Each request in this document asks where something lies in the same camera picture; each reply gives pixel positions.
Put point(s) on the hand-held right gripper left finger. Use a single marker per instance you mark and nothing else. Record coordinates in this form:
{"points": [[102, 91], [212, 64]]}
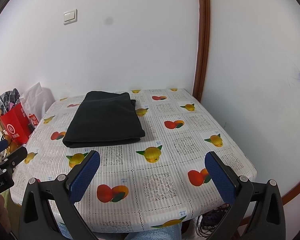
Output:
{"points": [[85, 175]]}

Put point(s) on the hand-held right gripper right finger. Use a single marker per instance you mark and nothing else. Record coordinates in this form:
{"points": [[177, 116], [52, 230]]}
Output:
{"points": [[220, 177]]}

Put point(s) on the black sweatshirt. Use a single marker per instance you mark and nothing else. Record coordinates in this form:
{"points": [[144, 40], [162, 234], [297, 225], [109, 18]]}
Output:
{"points": [[102, 120]]}

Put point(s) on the green mat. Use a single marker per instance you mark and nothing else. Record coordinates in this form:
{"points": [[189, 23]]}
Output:
{"points": [[9, 197]]}

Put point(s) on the red paper bag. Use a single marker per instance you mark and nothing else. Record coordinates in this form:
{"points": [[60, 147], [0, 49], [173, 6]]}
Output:
{"points": [[15, 125]]}

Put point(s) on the small red white bag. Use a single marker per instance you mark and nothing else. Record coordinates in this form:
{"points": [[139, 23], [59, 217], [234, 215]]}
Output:
{"points": [[32, 122]]}

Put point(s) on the grey plaid cloth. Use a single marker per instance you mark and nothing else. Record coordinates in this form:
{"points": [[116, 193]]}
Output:
{"points": [[9, 98]]}

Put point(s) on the fruit print tablecloth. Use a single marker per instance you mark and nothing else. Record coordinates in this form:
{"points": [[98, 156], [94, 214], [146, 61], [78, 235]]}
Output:
{"points": [[165, 155]]}

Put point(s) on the white plastic bag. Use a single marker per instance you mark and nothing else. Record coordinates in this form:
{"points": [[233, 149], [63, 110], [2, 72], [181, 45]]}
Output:
{"points": [[40, 97]]}

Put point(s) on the brown wooden baseboard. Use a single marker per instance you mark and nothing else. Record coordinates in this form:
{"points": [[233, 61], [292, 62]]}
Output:
{"points": [[294, 192]]}

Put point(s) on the brown wooden door frame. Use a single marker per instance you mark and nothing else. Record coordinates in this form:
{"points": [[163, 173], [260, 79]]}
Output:
{"points": [[202, 42]]}

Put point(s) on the white light switch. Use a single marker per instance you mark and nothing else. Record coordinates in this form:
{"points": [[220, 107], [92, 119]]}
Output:
{"points": [[70, 16]]}

